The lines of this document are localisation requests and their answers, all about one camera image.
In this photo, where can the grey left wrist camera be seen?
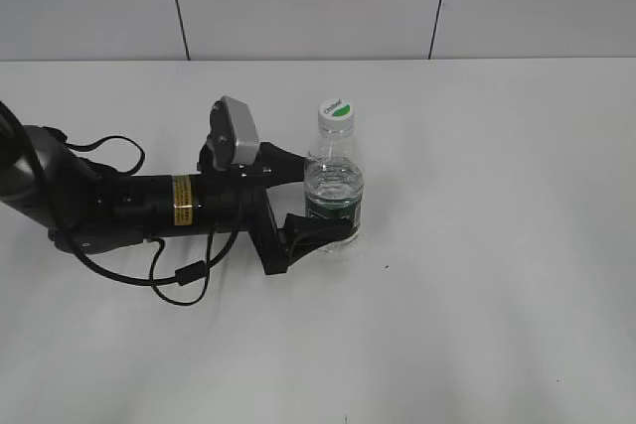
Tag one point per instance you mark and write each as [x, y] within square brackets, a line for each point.
[233, 138]

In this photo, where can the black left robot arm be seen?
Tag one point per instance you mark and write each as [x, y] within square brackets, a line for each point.
[91, 208]

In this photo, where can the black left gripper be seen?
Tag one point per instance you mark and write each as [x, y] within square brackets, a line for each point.
[236, 199]

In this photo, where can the clear Cestbon water bottle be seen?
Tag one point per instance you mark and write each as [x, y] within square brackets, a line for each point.
[334, 181]

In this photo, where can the white green bottle cap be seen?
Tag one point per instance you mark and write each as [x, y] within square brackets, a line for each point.
[336, 115]

